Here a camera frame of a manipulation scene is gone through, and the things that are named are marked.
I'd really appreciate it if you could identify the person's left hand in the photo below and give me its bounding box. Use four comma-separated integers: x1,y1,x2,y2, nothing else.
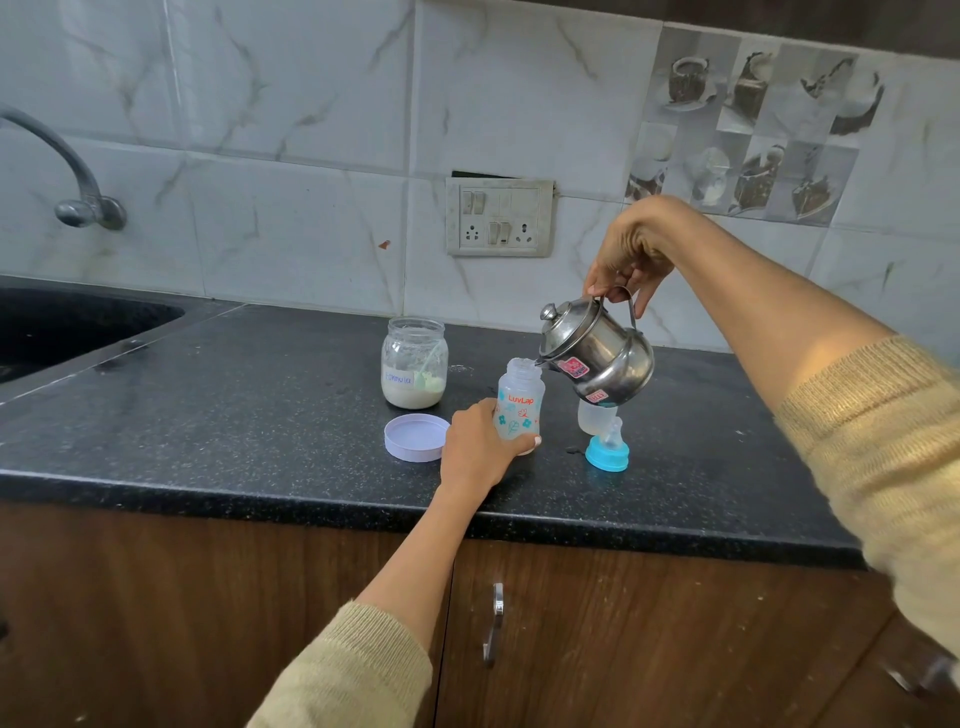
439,396,544,503

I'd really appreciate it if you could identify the person's right hand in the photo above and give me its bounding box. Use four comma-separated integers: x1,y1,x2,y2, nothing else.
583,195,681,321

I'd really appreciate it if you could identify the lavender plastic jar lid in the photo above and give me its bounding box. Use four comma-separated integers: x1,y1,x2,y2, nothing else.
383,413,451,464

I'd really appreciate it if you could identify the clear printed baby bottle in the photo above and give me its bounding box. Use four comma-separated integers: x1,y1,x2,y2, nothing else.
494,357,547,457

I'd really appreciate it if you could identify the green plastic scoop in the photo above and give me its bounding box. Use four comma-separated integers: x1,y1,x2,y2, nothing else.
408,346,445,393

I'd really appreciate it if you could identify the glass jar with white powder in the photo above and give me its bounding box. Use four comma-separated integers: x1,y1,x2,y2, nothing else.
380,317,450,411

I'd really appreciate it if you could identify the small steel kettle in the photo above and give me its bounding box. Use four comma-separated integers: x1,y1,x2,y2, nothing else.
534,294,656,406

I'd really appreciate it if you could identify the clear bottle dome cap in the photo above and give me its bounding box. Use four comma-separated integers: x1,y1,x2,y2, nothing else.
576,399,620,438

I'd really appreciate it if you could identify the blue collar with nipple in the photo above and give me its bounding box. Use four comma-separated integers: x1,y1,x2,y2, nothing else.
584,416,631,474

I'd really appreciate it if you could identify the person's right forearm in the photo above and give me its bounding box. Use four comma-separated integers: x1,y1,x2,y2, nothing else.
652,204,960,665

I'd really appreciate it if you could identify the person's left forearm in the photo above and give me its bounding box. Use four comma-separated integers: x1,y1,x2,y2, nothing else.
247,483,490,728

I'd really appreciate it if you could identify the dark overhead cabinet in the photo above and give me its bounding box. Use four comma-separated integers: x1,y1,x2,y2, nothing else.
517,0,960,63

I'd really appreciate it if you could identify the brown wooden cabinet door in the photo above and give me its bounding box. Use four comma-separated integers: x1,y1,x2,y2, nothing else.
0,502,459,728
813,611,960,728
433,538,901,728

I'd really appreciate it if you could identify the black kitchen sink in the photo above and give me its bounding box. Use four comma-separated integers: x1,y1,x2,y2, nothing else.
0,287,185,385

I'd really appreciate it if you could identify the white switch socket board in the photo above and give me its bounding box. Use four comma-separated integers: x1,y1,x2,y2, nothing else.
445,176,556,259

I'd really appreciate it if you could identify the steel cabinet door handle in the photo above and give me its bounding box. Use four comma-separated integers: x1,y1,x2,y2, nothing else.
884,648,960,700
482,582,506,670

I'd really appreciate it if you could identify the curved steel wall tap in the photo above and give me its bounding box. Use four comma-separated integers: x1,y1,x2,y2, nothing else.
0,104,128,231

